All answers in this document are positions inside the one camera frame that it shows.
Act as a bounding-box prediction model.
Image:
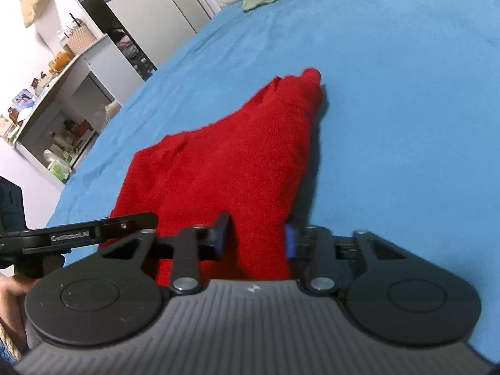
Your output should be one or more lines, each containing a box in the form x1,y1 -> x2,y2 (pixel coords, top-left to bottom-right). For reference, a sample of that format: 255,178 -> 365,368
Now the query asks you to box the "red knit sweater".
98,67 -> 324,284

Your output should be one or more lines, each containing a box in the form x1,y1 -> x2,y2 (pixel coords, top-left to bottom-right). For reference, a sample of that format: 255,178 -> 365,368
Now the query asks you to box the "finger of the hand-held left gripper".
96,212 -> 159,243

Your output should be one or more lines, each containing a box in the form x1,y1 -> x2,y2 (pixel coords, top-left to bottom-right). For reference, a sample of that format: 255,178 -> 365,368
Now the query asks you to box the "orange jar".
49,50 -> 73,73

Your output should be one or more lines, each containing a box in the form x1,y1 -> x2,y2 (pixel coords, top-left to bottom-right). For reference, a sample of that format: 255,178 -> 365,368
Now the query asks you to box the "white desk with shelves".
0,33 -> 129,183

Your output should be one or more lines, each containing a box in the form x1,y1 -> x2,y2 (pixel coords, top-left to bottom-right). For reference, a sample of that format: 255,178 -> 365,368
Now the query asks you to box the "grey wardrobe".
58,0 -> 213,83

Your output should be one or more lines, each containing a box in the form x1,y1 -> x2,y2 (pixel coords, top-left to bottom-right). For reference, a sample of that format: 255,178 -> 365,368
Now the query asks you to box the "person's left hand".
0,275 -> 38,354

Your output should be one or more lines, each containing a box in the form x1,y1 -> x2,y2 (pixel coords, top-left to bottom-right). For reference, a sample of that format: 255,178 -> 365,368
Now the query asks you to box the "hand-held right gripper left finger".
82,211 -> 235,294

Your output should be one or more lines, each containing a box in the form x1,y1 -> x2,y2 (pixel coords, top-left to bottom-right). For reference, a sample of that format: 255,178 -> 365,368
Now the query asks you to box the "wicker basket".
64,25 -> 97,56

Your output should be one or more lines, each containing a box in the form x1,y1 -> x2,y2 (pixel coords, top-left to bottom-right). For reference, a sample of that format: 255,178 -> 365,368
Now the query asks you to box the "bed with blue sheet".
46,0 -> 500,364

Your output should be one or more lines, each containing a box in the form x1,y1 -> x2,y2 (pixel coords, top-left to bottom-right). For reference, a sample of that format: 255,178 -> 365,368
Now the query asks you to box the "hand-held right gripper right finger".
285,223 -> 424,297

